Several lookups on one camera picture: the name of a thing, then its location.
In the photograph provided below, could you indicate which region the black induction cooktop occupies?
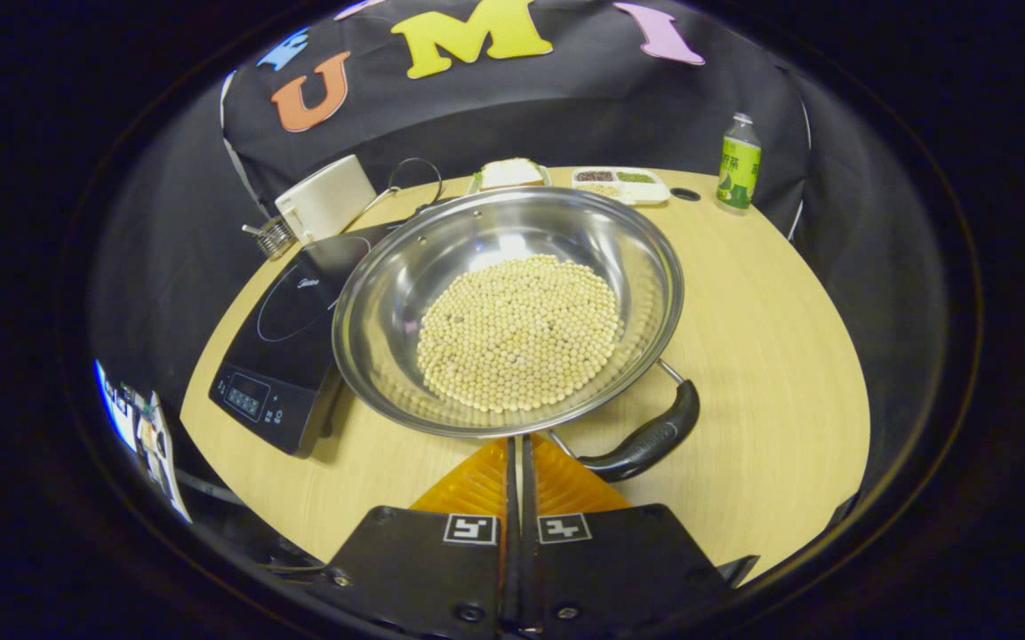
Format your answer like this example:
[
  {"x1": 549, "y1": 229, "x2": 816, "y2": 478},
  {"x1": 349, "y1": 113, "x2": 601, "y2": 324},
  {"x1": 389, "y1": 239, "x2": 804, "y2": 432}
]
[{"x1": 208, "y1": 220, "x2": 408, "y2": 458}]

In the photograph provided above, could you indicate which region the stainless steel pot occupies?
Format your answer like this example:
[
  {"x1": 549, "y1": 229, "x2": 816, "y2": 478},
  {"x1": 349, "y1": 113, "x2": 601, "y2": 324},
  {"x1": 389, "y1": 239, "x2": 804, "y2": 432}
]
[{"x1": 332, "y1": 186, "x2": 702, "y2": 484}]

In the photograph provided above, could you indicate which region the metal wire basket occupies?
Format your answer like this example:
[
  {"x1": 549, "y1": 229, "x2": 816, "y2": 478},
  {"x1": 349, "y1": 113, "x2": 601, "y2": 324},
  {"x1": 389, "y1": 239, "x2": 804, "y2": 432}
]
[{"x1": 242, "y1": 216, "x2": 297, "y2": 261}]

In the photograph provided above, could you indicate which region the green drink bottle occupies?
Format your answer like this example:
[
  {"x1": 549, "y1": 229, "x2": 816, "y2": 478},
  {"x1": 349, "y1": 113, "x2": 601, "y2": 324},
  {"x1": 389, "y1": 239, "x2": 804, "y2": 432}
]
[{"x1": 716, "y1": 113, "x2": 763, "y2": 212}]

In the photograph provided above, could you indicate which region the white divided bean dish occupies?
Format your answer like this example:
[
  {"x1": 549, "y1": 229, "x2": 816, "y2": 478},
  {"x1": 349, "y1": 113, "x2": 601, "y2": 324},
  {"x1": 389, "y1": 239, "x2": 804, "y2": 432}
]
[{"x1": 571, "y1": 167, "x2": 672, "y2": 207}]

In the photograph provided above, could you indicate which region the black power cable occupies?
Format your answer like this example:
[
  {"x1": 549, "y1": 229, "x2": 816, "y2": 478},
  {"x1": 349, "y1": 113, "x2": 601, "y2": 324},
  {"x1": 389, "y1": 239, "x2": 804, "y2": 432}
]
[{"x1": 364, "y1": 157, "x2": 444, "y2": 220}]

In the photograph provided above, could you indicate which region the sandwich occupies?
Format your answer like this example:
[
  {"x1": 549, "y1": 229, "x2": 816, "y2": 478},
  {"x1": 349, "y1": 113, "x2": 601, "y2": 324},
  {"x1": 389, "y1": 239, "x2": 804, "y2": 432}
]
[{"x1": 479, "y1": 158, "x2": 546, "y2": 189}]

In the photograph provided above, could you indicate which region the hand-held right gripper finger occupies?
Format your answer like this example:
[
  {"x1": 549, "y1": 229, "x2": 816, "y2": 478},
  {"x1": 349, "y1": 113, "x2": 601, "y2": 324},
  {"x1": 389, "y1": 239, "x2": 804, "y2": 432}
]
[
  {"x1": 521, "y1": 434, "x2": 760, "y2": 637},
  {"x1": 321, "y1": 436, "x2": 522, "y2": 637}
]

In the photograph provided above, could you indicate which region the white toaster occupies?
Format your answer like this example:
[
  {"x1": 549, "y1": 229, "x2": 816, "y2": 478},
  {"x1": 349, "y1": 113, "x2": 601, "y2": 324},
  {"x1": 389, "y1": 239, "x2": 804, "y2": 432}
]
[{"x1": 275, "y1": 155, "x2": 379, "y2": 245}]

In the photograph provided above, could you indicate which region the white square plate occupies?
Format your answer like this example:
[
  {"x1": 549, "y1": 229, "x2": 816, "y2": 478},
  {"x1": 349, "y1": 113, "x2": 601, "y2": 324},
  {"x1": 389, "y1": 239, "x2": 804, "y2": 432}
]
[{"x1": 468, "y1": 160, "x2": 553, "y2": 196}]

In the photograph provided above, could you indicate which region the pile of soybeans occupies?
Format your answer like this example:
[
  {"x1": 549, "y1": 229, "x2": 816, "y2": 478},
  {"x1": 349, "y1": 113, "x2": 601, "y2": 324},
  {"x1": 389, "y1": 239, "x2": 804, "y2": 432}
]
[{"x1": 415, "y1": 254, "x2": 622, "y2": 415}]

